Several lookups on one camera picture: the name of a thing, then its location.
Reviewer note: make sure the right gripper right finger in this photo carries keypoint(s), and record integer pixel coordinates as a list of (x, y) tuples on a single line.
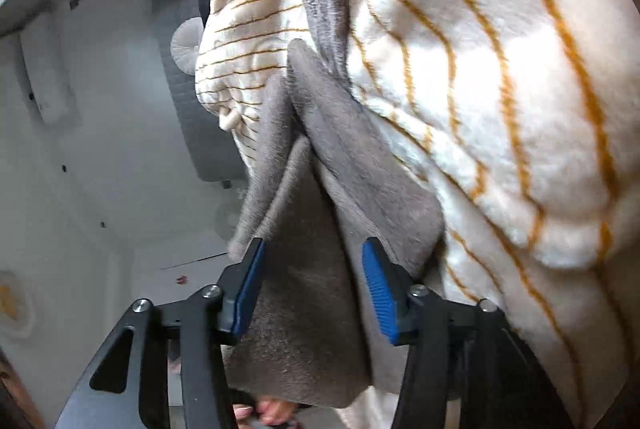
[(468, 353)]

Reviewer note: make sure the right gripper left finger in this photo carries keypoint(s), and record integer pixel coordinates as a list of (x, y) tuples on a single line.
[(125, 385)]

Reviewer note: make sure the grey-brown fleece garment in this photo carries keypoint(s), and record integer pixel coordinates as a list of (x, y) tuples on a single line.
[(325, 181)]

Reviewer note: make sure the cream striped fleece garment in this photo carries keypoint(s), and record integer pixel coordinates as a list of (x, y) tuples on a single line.
[(522, 118)]

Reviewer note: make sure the person's hand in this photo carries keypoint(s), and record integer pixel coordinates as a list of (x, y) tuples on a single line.
[(267, 412)]

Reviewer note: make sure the grey padded headboard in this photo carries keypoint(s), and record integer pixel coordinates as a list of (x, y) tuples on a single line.
[(212, 150)]

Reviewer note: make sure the white round pleated cushion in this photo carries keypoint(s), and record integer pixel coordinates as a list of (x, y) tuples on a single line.
[(185, 44)]

